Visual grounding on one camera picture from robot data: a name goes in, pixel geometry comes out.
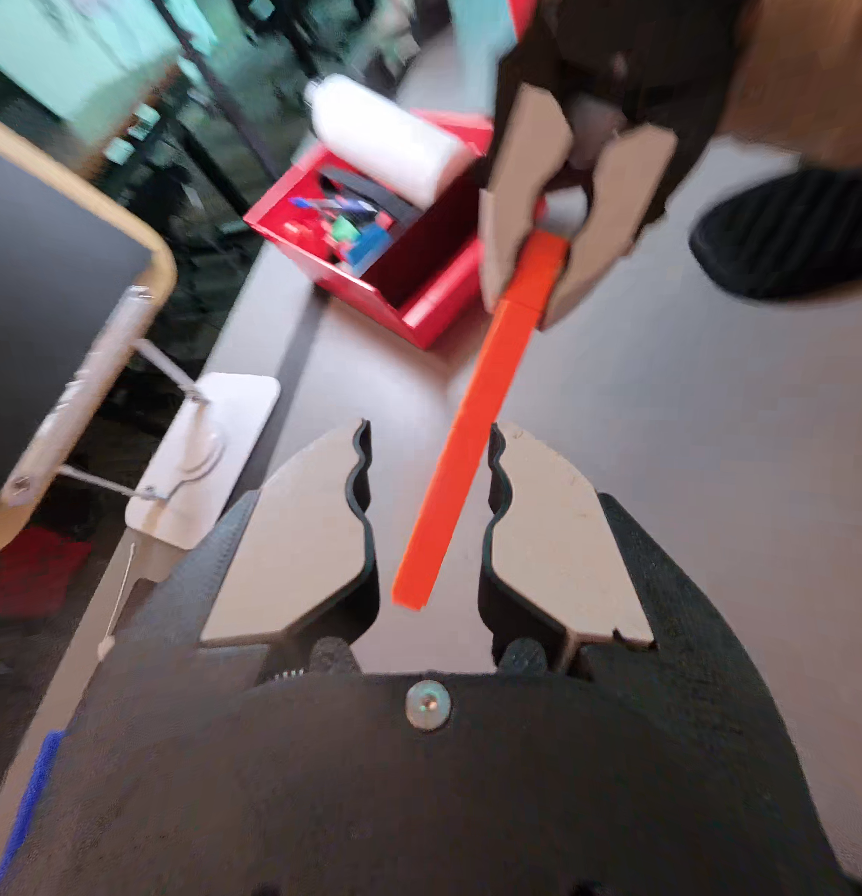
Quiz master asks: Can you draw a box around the black chair armrest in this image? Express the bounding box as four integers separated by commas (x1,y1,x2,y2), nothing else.
688,167,862,303

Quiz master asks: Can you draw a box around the red fabric bag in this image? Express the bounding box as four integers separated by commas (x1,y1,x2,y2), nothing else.
0,526,94,618

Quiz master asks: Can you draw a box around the blue ballpoint pen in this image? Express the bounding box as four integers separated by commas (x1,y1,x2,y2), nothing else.
289,197,377,215

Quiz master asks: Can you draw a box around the white cylindrical bottle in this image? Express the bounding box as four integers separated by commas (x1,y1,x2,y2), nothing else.
303,73,479,211

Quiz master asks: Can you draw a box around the orange segmented plastic bar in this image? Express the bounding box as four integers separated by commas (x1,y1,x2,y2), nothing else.
391,230,570,611

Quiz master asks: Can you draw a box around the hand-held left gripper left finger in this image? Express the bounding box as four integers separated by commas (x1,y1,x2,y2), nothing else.
198,419,381,648

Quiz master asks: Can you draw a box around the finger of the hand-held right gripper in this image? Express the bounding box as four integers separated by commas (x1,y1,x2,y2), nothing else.
478,83,575,315
541,126,678,331

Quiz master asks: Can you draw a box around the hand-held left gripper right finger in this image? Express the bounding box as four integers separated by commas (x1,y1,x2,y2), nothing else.
478,422,657,651

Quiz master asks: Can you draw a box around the person's right forearm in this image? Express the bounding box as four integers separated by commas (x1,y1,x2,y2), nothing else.
718,0,862,169

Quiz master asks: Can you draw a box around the blue plastic bin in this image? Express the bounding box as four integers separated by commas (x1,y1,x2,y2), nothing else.
0,730,66,896

